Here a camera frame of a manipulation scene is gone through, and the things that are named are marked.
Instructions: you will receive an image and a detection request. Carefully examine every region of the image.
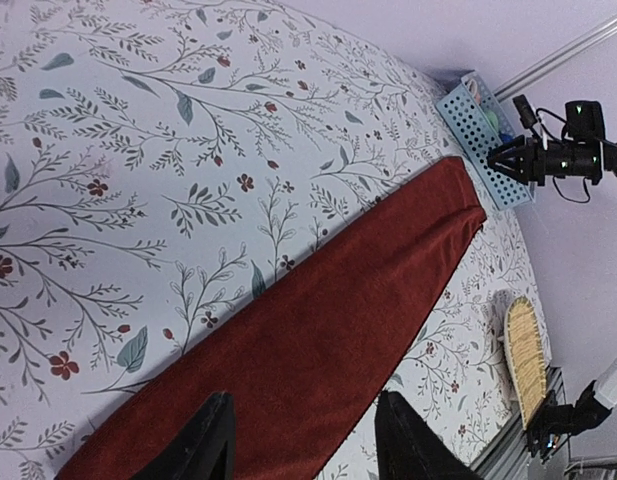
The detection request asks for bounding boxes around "blue towel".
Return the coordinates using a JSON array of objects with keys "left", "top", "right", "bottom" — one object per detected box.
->
[{"left": 499, "top": 132, "right": 514, "bottom": 143}]

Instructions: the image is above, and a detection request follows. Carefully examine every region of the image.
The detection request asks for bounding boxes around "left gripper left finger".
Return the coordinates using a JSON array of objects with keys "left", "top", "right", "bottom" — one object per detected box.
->
[{"left": 131, "top": 392, "right": 236, "bottom": 480}]

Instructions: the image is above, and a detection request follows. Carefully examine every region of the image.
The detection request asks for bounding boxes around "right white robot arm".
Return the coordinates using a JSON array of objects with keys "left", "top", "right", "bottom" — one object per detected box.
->
[{"left": 488, "top": 100, "right": 617, "bottom": 456}]

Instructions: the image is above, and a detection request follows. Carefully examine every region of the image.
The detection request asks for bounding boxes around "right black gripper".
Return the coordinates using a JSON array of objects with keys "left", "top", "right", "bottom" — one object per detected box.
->
[{"left": 487, "top": 135, "right": 603, "bottom": 186}]

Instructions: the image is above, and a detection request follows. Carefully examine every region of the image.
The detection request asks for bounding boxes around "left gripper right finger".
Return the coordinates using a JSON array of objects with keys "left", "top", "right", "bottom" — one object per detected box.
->
[{"left": 375, "top": 390, "right": 480, "bottom": 480}]

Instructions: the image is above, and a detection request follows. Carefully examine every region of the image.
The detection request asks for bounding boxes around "right aluminium frame post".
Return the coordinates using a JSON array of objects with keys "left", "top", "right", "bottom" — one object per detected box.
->
[{"left": 494, "top": 15, "right": 617, "bottom": 102}]

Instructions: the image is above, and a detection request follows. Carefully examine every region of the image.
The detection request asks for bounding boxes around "green towel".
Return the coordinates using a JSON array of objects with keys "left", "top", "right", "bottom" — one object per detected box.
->
[{"left": 484, "top": 109, "right": 500, "bottom": 132}]

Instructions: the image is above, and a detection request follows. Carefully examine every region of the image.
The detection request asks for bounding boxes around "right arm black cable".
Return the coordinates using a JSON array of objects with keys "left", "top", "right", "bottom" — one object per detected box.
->
[{"left": 535, "top": 107, "right": 617, "bottom": 204}]

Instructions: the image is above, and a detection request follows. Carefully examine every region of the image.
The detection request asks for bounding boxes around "brown towel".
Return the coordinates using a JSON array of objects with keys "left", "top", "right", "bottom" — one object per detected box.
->
[{"left": 59, "top": 157, "right": 486, "bottom": 479}]

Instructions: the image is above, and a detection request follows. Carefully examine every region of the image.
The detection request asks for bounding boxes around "aluminium front rail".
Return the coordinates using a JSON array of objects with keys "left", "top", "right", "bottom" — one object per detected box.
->
[{"left": 470, "top": 367, "right": 570, "bottom": 479}]

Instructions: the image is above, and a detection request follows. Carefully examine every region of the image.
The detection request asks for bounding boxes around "light blue plastic basket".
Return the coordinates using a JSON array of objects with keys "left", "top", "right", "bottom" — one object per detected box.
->
[{"left": 436, "top": 71, "right": 535, "bottom": 210}]

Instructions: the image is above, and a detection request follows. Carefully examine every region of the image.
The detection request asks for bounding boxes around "yellow bamboo tray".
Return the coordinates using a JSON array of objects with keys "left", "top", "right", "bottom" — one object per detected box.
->
[{"left": 502, "top": 296, "right": 548, "bottom": 430}]

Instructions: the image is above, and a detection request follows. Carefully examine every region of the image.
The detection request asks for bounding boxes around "floral tablecloth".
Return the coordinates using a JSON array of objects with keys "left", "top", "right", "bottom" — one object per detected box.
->
[{"left": 0, "top": 1, "right": 538, "bottom": 479}]

